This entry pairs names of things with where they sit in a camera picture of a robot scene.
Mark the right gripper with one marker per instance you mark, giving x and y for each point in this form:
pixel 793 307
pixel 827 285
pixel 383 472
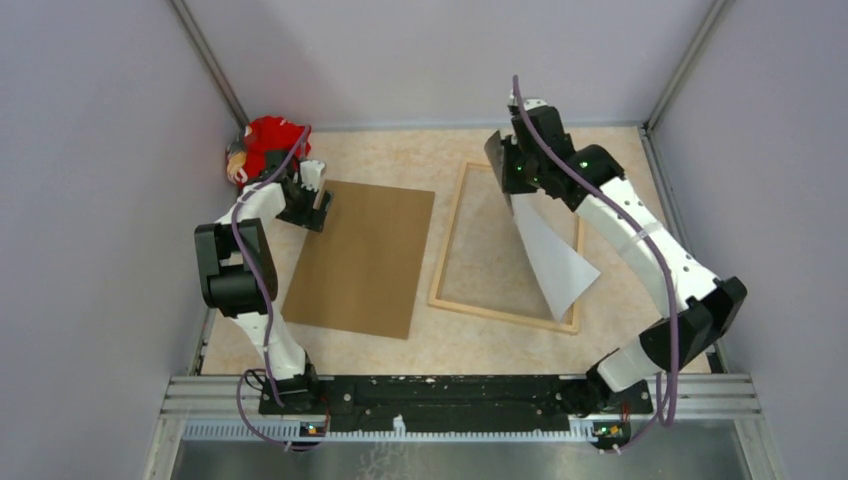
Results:
pixel 509 148

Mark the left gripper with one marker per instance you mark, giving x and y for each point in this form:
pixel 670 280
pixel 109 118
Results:
pixel 310 217

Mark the brown backing board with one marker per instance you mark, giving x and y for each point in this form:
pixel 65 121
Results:
pixel 361 272

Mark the printed photo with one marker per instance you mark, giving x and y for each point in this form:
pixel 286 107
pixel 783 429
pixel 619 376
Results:
pixel 561 272

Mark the wooden picture frame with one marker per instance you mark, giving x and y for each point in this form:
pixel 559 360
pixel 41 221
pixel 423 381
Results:
pixel 483 269

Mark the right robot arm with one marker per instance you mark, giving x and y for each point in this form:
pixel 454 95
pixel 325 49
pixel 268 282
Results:
pixel 696 307

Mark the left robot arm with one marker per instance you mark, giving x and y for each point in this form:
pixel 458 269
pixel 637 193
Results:
pixel 238 277

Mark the red cloth doll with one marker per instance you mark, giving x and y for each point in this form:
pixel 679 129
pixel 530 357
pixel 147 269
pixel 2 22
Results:
pixel 262 145

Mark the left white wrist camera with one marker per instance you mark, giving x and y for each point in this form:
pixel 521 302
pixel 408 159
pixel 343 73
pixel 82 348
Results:
pixel 312 174

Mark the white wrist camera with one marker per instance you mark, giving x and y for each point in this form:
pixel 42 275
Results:
pixel 312 174
pixel 515 105

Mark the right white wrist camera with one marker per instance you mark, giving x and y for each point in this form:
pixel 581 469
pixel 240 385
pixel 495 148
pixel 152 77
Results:
pixel 515 105

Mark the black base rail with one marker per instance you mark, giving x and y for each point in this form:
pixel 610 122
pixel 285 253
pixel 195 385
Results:
pixel 453 404

